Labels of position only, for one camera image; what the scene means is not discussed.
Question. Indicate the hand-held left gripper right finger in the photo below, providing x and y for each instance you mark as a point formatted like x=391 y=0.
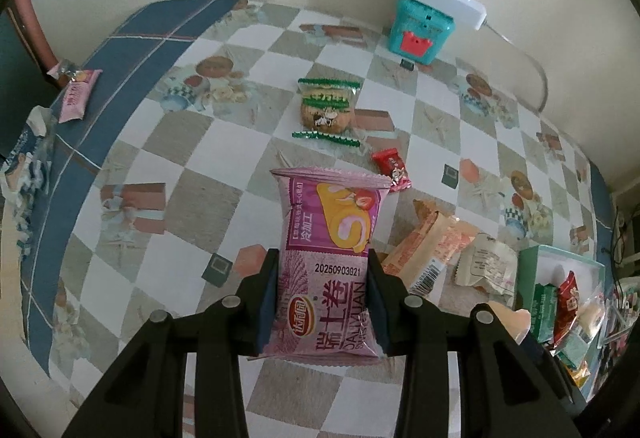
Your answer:
x=377 y=308

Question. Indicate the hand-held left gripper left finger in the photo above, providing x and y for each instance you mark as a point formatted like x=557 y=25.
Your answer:
x=265 y=303

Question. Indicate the orange barcode snack packet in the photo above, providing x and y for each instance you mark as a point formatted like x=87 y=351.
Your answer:
x=435 y=238

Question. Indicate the pink cake roll packet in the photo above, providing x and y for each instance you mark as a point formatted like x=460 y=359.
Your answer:
x=325 y=228

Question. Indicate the white snack packet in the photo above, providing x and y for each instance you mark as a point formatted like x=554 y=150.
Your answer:
x=487 y=263

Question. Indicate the orange jelly cup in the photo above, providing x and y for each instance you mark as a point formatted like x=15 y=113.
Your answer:
x=507 y=318

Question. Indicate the small red candy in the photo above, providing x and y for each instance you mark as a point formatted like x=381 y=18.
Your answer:
x=392 y=165

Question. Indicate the teal shallow box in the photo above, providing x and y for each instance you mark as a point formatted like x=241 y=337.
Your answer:
x=527 y=268

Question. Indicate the green snack packet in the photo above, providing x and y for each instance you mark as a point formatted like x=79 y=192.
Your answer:
x=544 y=313

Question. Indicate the green-edged cookie packet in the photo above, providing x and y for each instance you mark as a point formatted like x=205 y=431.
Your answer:
x=327 y=110

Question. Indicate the clear bun packet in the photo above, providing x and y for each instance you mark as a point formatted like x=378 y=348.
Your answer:
x=590 y=313

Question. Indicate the yellow cake packet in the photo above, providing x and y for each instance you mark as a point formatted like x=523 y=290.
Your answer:
x=580 y=374

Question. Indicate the small pink packet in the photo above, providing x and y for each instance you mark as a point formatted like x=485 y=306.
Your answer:
x=75 y=95

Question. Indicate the teal toy box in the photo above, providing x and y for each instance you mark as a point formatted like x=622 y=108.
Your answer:
x=420 y=25

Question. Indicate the white crumpled paper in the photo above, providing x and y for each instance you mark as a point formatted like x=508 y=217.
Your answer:
x=41 y=120

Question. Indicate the blue plaid cloth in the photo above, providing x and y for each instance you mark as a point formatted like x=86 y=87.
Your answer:
x=150 y=23

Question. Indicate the dark door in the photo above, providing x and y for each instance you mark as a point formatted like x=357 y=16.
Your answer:
x=15 y=68

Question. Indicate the pink door frame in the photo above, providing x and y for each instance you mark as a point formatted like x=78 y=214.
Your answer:
x=32 y=23

